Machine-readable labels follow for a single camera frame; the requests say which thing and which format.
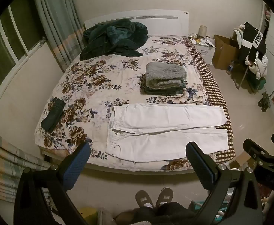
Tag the dark green slippers pair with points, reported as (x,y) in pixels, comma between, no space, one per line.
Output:
(264,102)

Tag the person's left slipper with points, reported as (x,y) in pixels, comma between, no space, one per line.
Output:
(144,199)

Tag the person's slipper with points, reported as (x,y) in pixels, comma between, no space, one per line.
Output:
(144,199)
(165,196)

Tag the chair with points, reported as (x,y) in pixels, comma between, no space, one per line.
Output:
(244,76)

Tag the water bottle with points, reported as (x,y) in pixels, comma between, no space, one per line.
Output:
(230,68)

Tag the large cardboard box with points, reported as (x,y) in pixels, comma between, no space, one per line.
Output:
(223,51)

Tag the small cardboard box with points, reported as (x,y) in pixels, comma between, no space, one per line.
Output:
(242,160)

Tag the person's right slipper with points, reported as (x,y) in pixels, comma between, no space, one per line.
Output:
(165,196)

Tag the dark folded pants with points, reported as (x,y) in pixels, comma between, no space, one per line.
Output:
(53,114)

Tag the white nightstand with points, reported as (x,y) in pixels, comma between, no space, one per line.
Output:
(206,51)

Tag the white bed headboard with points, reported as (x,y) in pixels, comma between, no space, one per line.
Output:
(165,23)

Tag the white pants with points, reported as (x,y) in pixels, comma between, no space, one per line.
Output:
(162,117)

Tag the grey fluffy blanket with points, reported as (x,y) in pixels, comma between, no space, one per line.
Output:
(165,72)

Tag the window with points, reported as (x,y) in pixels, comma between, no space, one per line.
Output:
(1,58)

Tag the dark green quilted blanket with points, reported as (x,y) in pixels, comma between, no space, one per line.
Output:
(113,37)

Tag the yellow bag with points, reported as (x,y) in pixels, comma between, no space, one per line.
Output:
(87,214)

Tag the person's legs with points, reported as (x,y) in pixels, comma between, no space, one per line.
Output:
(165,213)

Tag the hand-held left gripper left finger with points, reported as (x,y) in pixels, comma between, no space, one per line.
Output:
(77,166)

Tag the teal cloth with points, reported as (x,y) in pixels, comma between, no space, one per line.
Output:
(260,83)

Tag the white fluffy cloth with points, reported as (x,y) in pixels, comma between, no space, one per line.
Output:
(237,36)

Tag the dark green folded cloth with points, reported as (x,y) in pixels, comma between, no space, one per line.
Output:
(162,91)

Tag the white cylindrical lamp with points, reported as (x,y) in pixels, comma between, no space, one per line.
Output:
(202,30)

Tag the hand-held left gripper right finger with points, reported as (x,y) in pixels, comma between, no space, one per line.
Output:
(197,166)

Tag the green striped curtain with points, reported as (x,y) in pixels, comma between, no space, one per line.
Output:
(5,168)
(57,23)

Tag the white puffy jacket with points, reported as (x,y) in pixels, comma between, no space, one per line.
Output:
(260,66)

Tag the floral bedsheet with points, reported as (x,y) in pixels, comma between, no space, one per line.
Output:
(104,75)

